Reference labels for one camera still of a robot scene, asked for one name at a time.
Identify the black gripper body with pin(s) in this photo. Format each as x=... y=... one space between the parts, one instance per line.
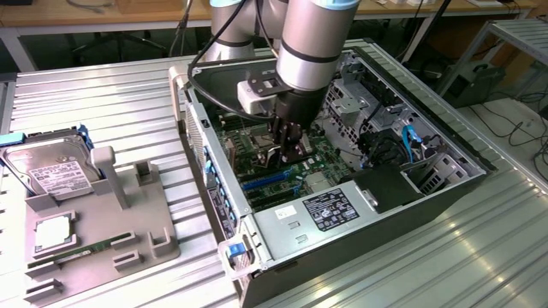
x=299 y=107

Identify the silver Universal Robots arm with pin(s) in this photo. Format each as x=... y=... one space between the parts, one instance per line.
x=309 y=41

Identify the CPU socket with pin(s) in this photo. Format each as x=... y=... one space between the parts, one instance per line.
x=259 y=139

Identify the green motherboard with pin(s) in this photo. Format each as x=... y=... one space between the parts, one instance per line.
x=317 y=154

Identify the silver drive cage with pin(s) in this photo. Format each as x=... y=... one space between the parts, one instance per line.
x=349 y=96

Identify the silver chipset heatsink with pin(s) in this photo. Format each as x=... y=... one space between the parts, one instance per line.
x=319 y=181

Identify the blue expansion slot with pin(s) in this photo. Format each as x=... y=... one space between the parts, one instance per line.
x=266 y=179

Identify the black fan shroud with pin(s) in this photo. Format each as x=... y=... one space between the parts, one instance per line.
x=381 y=189

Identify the silver power supply unit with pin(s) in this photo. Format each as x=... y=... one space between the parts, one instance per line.
x=317 y=221

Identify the open black PC case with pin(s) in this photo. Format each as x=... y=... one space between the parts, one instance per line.
x=411 y=205

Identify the black box on floor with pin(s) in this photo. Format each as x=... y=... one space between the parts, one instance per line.
x=475 y=85

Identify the black office chair base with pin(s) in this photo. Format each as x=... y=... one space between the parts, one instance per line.
x=121 y=43

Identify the grey parts rack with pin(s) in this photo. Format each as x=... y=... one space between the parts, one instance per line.
x=107 y=224

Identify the wooden desk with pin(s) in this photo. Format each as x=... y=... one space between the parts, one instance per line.
x=107 y=11

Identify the hard disk with blue carrier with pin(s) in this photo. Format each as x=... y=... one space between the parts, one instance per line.
x=47 y=167

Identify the metal slat side table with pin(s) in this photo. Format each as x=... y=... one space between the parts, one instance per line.
x=522 y=35

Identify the green RAM stick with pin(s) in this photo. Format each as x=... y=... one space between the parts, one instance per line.
x=86 y=251

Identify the silver CPU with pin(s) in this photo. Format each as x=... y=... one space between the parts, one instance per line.
x=53 y=234

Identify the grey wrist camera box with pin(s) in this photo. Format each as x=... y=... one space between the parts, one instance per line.
x=255 y=97

